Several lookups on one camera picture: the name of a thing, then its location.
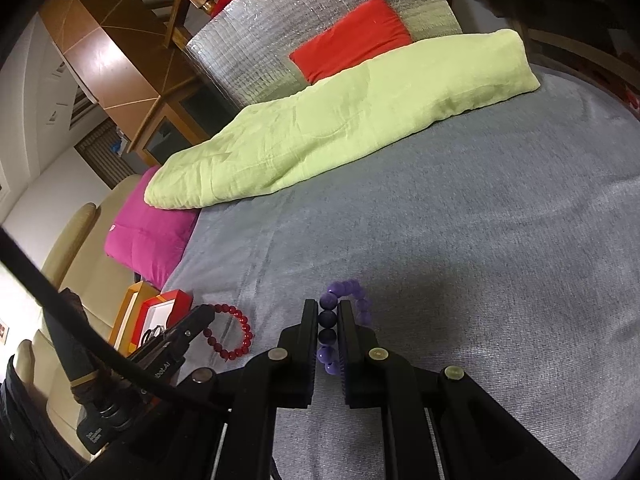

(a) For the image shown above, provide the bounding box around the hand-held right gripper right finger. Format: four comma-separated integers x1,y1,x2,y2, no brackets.
336,300,581,480

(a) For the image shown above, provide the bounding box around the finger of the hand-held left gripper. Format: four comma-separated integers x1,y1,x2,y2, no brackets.
134,305,217,362

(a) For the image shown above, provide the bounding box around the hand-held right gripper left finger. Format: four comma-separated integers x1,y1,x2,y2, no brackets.
75,299,319,480

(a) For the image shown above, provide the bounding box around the red jewelry box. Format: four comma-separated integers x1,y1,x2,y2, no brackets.
134,290,194,347

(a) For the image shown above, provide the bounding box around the red beaded bracelet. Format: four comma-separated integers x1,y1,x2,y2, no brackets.
202,303,256,362

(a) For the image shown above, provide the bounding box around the purple beaded bracelet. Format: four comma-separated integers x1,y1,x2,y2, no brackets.
315,279,375,376

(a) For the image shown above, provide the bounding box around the orange box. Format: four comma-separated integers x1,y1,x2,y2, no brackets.
109,282,162,353

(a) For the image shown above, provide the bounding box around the dark cloth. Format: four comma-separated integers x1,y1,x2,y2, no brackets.
0,354,77,480

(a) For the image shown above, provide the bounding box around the magenta pillow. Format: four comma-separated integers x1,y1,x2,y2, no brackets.
104,165,201,292

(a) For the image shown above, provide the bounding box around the beige sofa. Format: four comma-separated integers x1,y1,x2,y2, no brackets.
0,175,166,466

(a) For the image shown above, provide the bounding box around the grey blanket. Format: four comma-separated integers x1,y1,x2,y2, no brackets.
160,67,640,480

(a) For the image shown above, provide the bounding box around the dark wicker chest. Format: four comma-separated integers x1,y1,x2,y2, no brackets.
74,125,136,189

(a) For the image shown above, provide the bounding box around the light green pillow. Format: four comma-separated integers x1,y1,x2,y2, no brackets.
144,29,542,211

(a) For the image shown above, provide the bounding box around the silver insulating mat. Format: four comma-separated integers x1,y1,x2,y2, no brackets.
182,0,463,121

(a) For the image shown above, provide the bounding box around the wooden cabinet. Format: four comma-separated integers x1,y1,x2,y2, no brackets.
40,0,212,169

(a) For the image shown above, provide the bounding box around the red pillow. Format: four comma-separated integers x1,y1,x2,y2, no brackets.
289,0,413,86

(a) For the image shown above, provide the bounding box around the dark wooden shelf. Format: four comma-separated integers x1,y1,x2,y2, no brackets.
450,0,640,122

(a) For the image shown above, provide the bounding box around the black cable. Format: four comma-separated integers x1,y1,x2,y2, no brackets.
0,225,236,413

